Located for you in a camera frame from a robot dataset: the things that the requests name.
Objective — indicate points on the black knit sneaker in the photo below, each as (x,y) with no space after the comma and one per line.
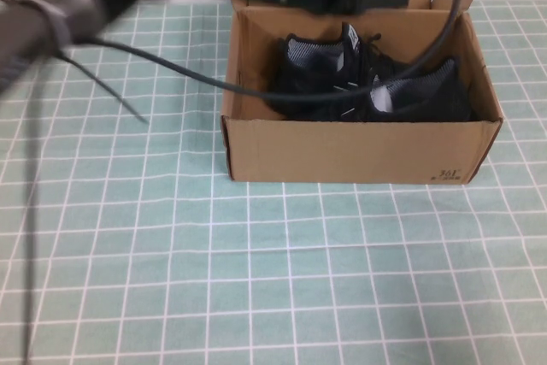
(436,95)
(307,83)

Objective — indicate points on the green white checked tablecloth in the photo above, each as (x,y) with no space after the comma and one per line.
(171,254)

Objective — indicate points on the brown cardboard shoe box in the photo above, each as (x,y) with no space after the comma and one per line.
(342,151)

